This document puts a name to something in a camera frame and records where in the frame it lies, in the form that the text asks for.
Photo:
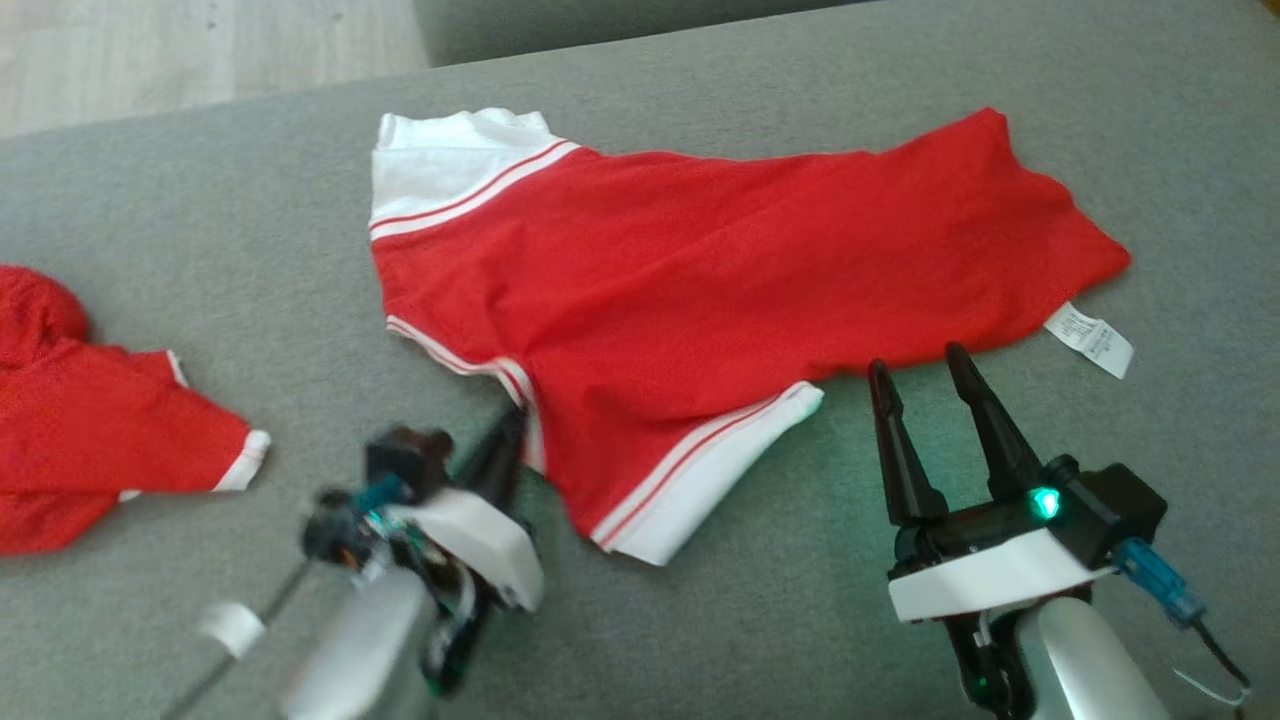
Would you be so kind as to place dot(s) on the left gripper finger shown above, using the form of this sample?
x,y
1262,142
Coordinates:
x,y
495,455

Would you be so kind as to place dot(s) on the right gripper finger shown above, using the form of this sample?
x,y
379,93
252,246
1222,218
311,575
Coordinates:
x,y
900,460
990,420

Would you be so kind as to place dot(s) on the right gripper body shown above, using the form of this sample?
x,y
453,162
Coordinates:
x,y
990,570

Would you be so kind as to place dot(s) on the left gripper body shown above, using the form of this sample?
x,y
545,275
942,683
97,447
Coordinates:
x,y
480,540

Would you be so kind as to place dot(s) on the red shirt with white sleeves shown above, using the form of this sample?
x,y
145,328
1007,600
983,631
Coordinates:
x,y
700,280

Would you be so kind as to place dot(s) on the red shorts with white stripe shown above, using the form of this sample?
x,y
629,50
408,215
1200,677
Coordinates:
x,y
80,440

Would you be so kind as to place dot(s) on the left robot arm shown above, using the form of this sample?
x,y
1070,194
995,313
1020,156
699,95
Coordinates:
x,y
360,650

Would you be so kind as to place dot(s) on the grey fabric sofa seat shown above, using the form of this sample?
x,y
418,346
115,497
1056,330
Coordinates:
x,y
200,200

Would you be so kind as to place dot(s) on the grey sofa backrest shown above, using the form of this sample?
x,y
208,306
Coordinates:
x,y
600,25

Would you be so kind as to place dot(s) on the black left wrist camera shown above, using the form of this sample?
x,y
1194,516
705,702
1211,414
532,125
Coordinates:
x,y
405,460

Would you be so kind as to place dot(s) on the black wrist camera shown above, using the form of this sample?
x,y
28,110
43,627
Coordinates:
x,y
1110,505
405,460

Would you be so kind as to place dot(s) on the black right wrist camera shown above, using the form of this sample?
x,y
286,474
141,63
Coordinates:
x,y
1110,505

